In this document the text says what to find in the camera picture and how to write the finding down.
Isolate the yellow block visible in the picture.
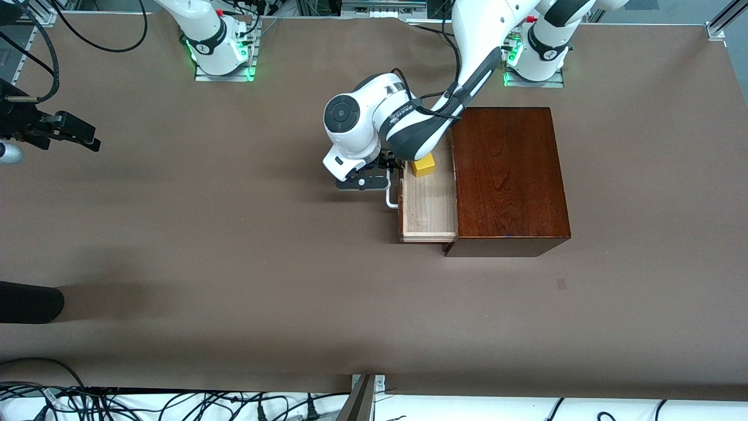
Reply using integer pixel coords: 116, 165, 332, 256
411, 153, 437, 178

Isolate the wooden drawer with white handle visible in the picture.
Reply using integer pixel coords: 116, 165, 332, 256
386, 137, 459, 244

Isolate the dark brown wooden cabinet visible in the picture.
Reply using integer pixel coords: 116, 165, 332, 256
442, 107, 572, 258

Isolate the silver power strip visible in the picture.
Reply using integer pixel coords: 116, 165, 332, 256
342, 0, 427, 16

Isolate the black ribbed foam cylinder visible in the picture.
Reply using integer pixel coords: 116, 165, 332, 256
0, 281, 65, 325

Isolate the aluminium profile bar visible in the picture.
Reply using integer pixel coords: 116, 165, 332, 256
336, 374, 376, 421

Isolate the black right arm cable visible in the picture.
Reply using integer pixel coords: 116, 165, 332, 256
0, 0, 61, 105

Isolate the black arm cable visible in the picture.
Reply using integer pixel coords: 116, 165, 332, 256
0, 0, 61, 105
390, 0, 468, 121

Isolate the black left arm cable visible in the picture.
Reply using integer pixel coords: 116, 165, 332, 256
390, 0, 468, 121

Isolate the aluminium frame corner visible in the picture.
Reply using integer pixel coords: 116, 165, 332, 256
706, 0, 748, 42
11, 0, 59, 82

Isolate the thin black cable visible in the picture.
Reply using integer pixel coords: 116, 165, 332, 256
409, 23, 454, 37

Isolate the small metal bracket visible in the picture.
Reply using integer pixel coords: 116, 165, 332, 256
351, 374, 386, 399

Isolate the tangled black cable bundle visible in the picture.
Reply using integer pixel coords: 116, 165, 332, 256
0, 381, 352, 421

